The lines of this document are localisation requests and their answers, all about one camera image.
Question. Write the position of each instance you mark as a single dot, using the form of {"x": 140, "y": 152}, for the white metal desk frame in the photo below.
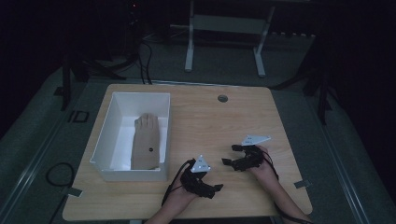
{"x": 227, "y": 24}

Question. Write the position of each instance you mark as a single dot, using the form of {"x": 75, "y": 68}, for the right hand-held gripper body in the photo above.
{"x": 250, "y": 155}

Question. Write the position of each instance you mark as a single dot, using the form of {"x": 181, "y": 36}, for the person's left hand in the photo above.
{"x": 182, "y": 196}

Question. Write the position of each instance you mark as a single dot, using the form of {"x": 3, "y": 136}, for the beige glove with black dot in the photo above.
{"x": 145, "y": 140}

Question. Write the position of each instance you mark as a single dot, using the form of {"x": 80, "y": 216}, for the white storage box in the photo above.
{"x": 120, "y": 140}

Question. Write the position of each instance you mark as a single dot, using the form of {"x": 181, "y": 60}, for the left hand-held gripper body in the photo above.
{"x": 194, "y": 182}

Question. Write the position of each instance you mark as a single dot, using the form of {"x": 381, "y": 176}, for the person's right hand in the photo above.
{"x": 264, "y": 169}

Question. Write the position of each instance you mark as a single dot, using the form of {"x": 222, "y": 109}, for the grey tape piece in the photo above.
{"x": 74, "y": 192}
{"x": 302, "y": 183}

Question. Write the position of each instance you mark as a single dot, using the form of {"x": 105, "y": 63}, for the black tripod stand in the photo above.
{"x": 81, "y": 70}
{"x": 320, "y": 90}

